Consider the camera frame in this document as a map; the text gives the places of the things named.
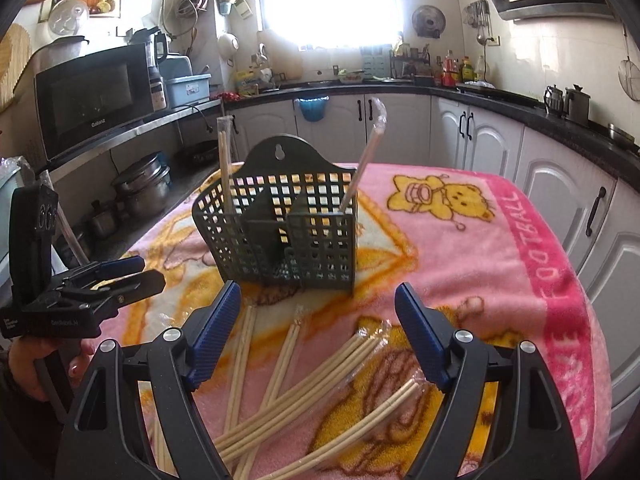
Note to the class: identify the person's left hand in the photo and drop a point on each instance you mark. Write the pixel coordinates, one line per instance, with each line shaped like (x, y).
(22, 365)

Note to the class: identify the grey plastic cutlery basket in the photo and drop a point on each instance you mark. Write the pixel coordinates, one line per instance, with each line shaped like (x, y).
(280, 240)

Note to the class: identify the blue hanging bin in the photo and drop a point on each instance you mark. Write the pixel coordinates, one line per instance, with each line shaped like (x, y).
(312, 109)

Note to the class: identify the black kitchen countertop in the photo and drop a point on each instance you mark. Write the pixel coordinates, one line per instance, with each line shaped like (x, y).
(575, 127)

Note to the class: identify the large steel kettle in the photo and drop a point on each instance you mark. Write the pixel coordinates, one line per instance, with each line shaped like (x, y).
(577, 105)

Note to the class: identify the steel shelf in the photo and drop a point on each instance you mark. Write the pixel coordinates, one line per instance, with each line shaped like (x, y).
(150, 127)

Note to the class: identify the black microwave oven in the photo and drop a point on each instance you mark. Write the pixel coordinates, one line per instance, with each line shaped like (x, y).
(95, 95)

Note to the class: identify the yellow oil bottle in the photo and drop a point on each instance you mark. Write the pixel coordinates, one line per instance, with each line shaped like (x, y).
(467, 70)

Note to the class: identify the black spice rack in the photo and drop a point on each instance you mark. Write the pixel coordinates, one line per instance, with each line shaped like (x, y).
(410, 67)

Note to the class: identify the black blender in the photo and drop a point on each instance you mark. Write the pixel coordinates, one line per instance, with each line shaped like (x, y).
(156, 85)

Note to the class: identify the small wall fan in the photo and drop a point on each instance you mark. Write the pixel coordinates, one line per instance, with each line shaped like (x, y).
(428, 21)

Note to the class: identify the stack of steel pots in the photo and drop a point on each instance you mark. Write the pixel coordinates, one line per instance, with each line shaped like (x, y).
(142, 187)

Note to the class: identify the white hanging colander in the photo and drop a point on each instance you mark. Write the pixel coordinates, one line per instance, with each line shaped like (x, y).
(227, 44)

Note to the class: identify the black induction cooker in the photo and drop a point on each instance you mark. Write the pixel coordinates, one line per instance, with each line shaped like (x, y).
(495, 92)

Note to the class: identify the white base cabinets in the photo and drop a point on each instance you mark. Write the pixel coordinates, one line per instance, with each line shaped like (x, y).
(550, 170)

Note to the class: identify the small steel pot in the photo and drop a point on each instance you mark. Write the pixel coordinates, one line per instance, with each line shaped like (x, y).
(102, 220)

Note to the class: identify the teal hanging brush caddy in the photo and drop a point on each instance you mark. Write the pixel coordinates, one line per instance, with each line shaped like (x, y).
(226, 7)

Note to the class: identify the teal knife block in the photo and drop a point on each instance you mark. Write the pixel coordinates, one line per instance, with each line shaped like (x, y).
(375, 62)

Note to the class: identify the red label oil bottle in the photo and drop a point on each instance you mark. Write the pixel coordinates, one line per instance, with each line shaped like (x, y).
(449, 72)

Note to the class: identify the grey plastic bucket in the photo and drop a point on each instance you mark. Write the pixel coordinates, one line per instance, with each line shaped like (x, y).
(62, 50)

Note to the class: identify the small steel kettle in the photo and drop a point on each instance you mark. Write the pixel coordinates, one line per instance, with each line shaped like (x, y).
(554, 100)

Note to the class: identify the clear plastic bottle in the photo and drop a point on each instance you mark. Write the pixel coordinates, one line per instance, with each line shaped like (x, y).
(480, 70)

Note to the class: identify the wooden cutting board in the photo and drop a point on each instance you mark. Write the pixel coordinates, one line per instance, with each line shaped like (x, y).
(287, 62)

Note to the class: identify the kitchen window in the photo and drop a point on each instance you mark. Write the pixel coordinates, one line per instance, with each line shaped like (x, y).
(330, 5)

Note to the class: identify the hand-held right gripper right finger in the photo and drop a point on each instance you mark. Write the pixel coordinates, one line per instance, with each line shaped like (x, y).
(422, 330)

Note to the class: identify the hanging metal utensils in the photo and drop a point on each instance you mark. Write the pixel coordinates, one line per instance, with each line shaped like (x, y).
(479, 15)

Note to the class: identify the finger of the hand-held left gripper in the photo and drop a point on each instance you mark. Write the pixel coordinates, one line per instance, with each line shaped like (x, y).
(127, 263)
(145, 282)

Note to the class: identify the blue dish tub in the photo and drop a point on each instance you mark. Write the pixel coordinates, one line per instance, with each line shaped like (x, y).
(187, 87)

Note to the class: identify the plastic drawer unit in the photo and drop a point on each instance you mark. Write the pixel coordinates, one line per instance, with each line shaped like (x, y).
(7, 195)

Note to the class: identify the pink printed blanket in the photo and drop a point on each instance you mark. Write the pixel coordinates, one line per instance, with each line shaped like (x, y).
(450, 260)

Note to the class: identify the steel bowl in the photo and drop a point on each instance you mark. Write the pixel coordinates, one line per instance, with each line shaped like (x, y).
(620, 135)

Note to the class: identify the round bamboo tray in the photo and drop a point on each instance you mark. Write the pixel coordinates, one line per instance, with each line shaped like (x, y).
(15, 65)

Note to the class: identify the black wok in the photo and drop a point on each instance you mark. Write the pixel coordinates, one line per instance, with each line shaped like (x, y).
(200, 152)

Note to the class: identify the person's left forearm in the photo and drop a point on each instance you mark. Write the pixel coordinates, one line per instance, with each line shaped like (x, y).
(20, 425)

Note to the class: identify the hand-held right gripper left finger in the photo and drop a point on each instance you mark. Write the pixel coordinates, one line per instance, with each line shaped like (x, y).
(217, 330)

